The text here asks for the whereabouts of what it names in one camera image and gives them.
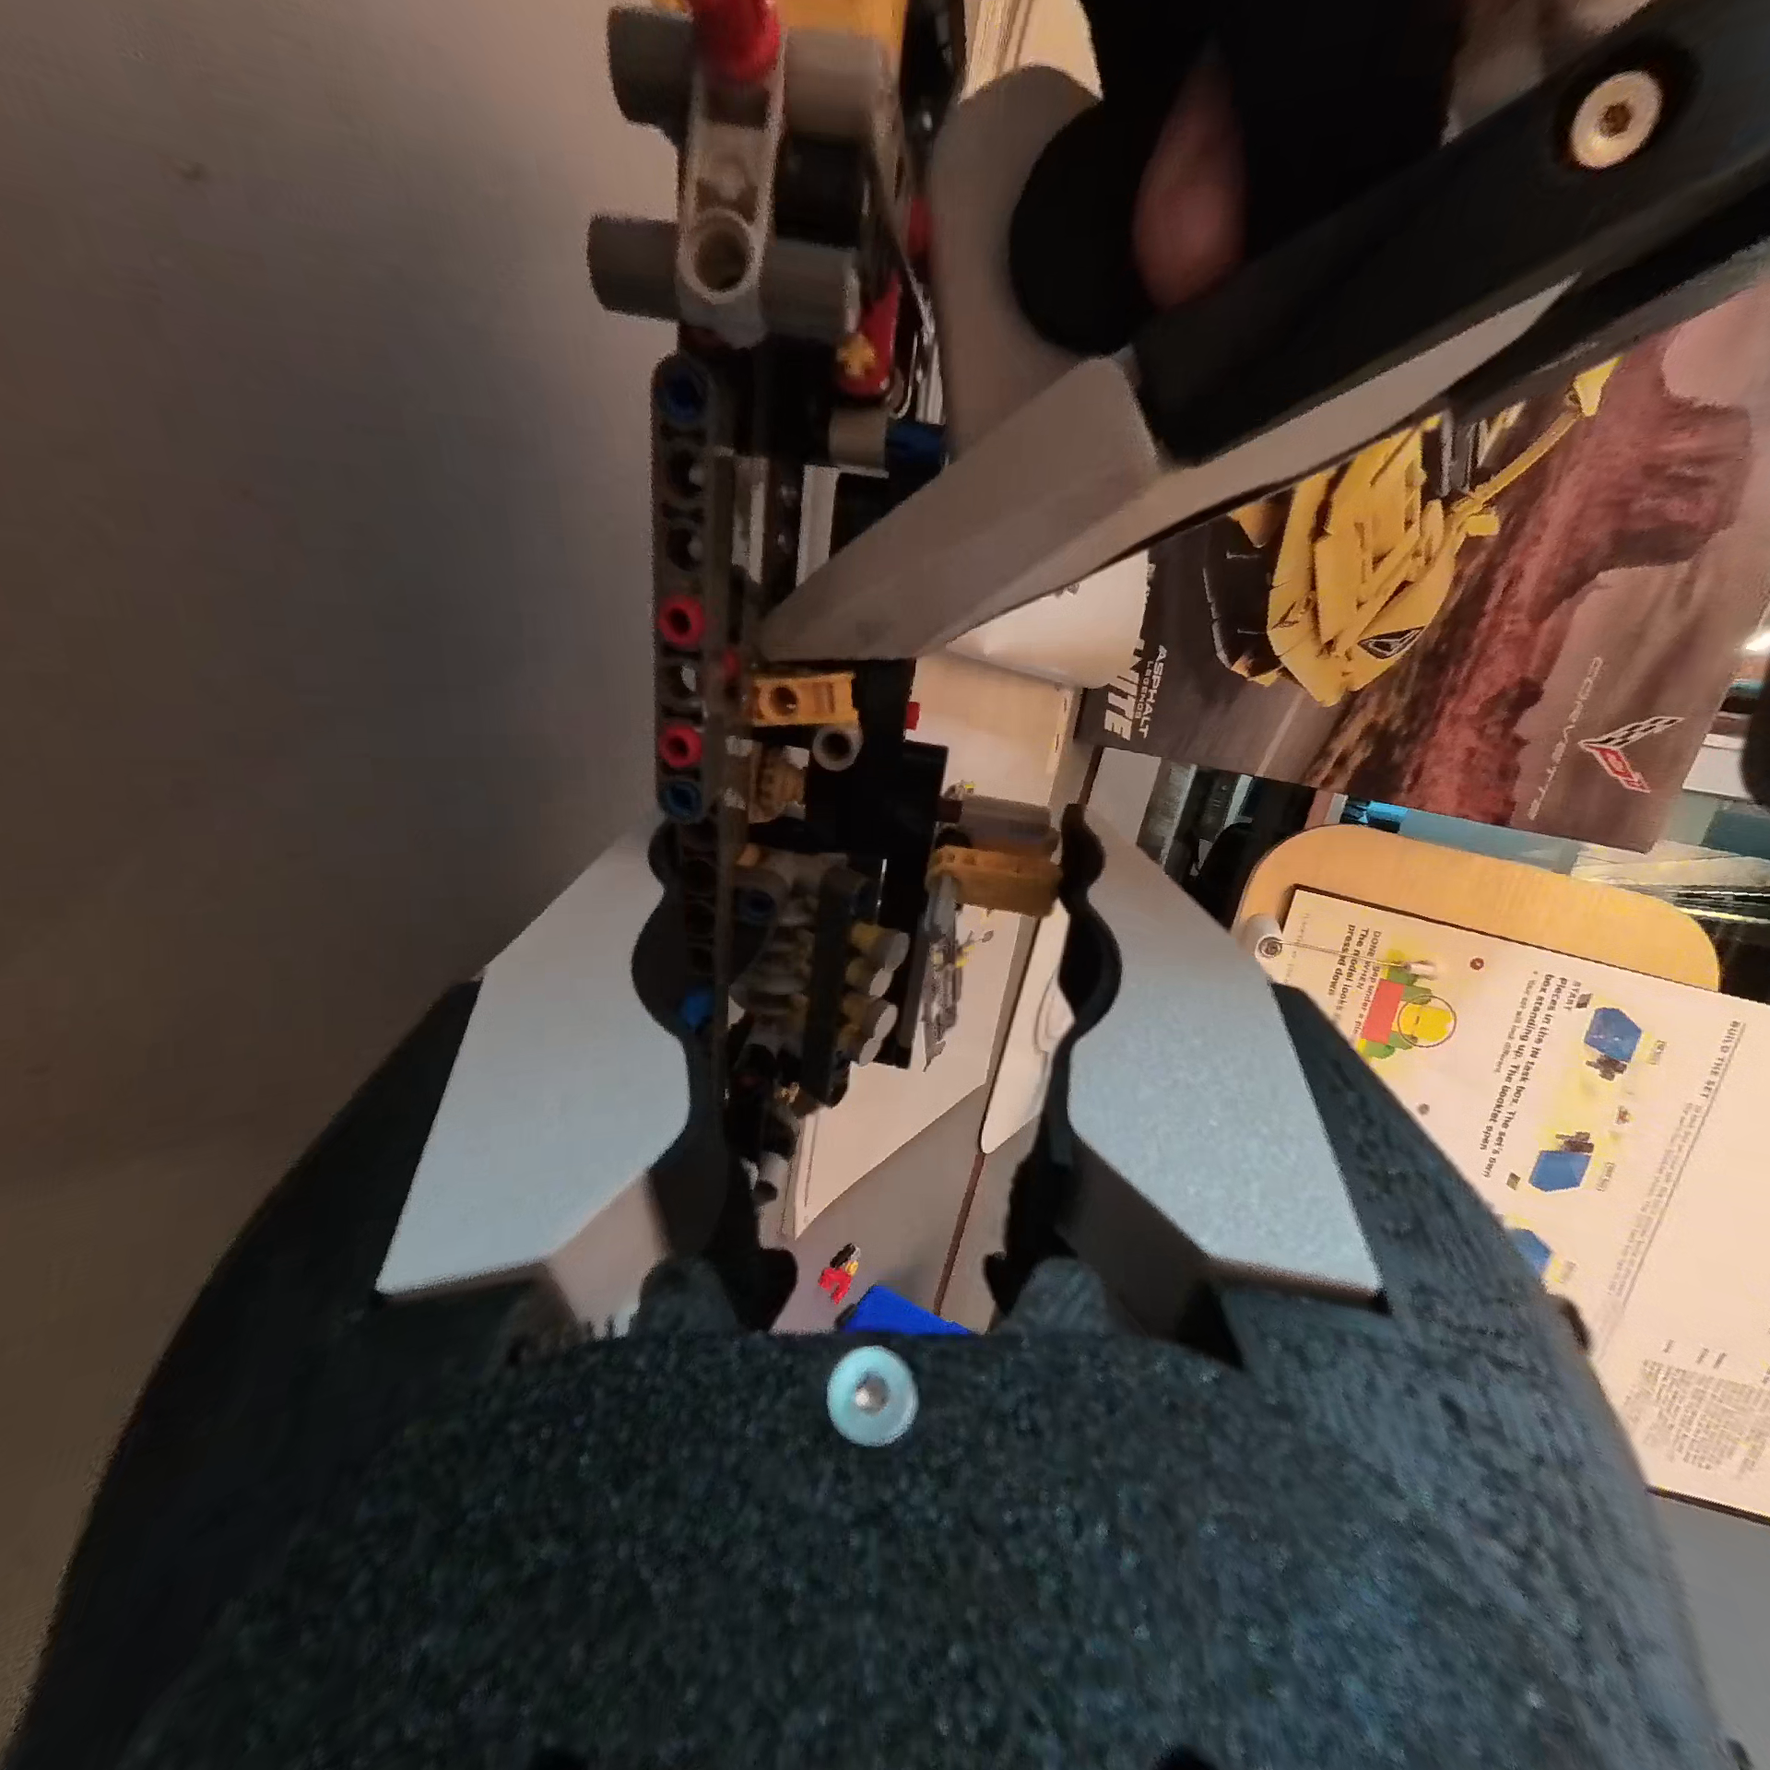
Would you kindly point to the printed instruction sheet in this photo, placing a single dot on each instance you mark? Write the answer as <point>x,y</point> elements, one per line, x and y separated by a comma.
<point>1590,1243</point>

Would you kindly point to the lego set box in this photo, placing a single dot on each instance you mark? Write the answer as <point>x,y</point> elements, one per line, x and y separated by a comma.
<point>1523,622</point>

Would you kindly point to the open lego instruction booklet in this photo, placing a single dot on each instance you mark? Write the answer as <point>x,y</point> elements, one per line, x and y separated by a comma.
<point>899,1135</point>

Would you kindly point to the lego car chassis assembly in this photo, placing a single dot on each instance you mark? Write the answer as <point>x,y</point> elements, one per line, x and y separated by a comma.
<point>693,552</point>

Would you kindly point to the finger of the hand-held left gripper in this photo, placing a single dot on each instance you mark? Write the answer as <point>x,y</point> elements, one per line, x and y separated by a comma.
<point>995,552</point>

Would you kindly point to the pile of small lego pins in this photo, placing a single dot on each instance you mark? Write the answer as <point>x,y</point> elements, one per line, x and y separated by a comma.
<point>838,1276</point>

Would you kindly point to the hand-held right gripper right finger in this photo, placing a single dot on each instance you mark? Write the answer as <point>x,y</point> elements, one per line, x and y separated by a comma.
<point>1216,1119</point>

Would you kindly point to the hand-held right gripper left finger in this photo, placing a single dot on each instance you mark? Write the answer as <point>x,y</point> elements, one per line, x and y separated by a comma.
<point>552,1107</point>

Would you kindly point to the person's left hand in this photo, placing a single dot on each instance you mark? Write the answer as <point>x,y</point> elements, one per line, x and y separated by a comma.
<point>1198,195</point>

